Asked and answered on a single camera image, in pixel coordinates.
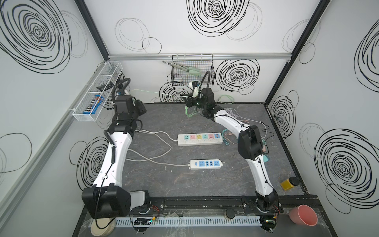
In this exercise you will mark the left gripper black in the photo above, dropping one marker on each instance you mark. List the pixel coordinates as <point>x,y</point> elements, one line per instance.
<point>139,107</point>

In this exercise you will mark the black front rail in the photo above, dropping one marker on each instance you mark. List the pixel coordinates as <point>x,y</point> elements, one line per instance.
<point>207,203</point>

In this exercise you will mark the black wire basket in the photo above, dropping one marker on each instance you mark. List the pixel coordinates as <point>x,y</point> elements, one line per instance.
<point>203,62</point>

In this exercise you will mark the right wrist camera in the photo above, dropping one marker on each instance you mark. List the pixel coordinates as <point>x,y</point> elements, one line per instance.
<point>194,86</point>

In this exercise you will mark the black remote control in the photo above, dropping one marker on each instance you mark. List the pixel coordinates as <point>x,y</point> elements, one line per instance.
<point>105,87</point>

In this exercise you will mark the yellow jar black lid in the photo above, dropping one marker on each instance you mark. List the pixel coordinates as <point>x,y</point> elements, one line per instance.
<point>290,183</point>

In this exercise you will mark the blue candy packet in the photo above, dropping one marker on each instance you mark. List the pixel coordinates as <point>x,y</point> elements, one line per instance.
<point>93,105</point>

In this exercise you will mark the white slotted cable duct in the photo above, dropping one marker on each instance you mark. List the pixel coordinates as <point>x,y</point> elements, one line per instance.
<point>188,221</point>

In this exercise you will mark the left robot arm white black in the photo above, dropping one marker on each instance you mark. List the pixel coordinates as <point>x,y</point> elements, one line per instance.
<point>108,183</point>

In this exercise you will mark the green kitchen tongs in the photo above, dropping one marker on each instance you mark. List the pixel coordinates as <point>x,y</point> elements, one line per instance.
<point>189,70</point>

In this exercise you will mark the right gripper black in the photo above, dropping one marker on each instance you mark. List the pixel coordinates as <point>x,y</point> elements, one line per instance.
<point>195,104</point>

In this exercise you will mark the black round knob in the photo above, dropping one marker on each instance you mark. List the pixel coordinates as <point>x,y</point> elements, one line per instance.
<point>230,213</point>

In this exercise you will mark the large multicolour power strip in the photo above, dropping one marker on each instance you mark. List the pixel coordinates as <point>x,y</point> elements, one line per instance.
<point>199,139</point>

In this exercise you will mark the pink plastic cup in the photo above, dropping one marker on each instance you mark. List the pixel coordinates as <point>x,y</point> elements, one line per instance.
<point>303,215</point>

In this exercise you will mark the small blue white power strip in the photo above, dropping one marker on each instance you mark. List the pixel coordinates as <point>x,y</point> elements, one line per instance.
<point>205,164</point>

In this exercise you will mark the white wire shelf basket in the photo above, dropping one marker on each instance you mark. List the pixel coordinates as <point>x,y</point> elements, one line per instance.
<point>108,71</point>

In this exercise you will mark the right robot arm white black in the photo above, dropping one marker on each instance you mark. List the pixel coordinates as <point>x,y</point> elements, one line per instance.
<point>250,144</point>

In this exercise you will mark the green charger plug with cable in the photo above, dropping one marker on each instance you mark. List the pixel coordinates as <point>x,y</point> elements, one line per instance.
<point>160,93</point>

